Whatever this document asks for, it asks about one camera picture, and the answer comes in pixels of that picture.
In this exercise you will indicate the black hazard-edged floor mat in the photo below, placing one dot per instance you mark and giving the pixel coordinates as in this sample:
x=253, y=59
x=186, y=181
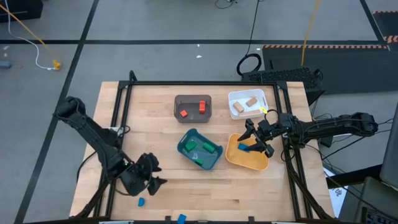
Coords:
x=342, y=68
x=387, y=26

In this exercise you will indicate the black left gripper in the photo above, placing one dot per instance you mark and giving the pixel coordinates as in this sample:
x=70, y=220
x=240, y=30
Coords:
x=138, y=177

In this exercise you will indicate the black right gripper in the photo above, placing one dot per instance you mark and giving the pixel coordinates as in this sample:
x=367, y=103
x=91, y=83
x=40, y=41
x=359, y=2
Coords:
x=270, y=130

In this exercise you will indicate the teal plastic bin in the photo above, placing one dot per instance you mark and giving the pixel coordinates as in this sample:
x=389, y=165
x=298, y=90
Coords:
x=189, y=155

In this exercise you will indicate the blue square block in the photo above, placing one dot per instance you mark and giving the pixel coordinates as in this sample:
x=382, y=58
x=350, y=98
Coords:
x=182, y=219

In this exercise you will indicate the black power adapter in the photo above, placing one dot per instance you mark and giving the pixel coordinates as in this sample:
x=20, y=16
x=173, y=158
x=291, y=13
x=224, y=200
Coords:
x=326, y=142

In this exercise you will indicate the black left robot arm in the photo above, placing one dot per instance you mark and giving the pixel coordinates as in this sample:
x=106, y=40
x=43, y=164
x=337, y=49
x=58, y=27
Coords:
x=93, y=137

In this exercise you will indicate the red cube block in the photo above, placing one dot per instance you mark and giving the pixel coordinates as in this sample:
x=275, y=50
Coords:
x=183, y=114

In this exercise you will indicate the silver edge plate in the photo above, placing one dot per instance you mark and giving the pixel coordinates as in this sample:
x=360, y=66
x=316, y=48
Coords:
x=284, y=222
x=116, y=222

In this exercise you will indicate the brown plastic bin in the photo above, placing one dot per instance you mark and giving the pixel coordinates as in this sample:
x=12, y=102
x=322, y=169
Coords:
x=192, y=116

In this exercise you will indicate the yellow plastic bin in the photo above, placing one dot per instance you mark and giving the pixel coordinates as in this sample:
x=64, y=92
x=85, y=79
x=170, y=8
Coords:
x=245, y=161

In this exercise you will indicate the grey monitor back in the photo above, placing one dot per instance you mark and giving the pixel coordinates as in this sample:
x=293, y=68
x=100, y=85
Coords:
x=391, y=155

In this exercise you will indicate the blue rectangular block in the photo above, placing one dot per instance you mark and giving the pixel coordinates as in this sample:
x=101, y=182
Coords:
x=242, y=147

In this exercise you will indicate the small green block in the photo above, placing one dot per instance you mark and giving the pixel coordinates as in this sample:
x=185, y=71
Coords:
x=199, y=161

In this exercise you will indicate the black cabinet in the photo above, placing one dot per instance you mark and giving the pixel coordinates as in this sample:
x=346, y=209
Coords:
x=18, y=11

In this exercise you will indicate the green rectangular block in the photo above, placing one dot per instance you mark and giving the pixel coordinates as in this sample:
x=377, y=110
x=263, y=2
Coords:
x=190, y=145

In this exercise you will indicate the white plastic bin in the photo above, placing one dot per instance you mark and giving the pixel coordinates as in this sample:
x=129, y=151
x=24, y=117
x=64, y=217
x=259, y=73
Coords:
x=233, y=95

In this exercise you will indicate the white printed paper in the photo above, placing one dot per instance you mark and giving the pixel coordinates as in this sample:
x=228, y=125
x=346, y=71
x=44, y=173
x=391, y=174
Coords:
x=337, y=194

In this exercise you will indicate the red arch block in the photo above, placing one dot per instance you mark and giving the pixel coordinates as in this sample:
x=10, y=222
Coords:
x=202, y=106

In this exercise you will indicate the blue half-round block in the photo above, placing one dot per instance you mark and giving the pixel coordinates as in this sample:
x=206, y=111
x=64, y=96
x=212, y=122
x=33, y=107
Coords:
x=141, y=202

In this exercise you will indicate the black aluminium table frame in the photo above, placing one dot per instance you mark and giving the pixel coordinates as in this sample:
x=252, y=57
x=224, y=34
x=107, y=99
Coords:
x=202, y=83

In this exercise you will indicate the black perforated computer case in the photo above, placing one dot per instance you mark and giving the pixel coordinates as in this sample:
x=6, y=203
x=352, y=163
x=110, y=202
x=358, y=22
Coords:
x=280, y=75

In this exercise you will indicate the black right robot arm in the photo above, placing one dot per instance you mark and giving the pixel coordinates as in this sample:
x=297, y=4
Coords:
x=335, y=126

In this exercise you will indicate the grey floor object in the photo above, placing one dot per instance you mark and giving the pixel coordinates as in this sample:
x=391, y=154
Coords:
x=4, y=64

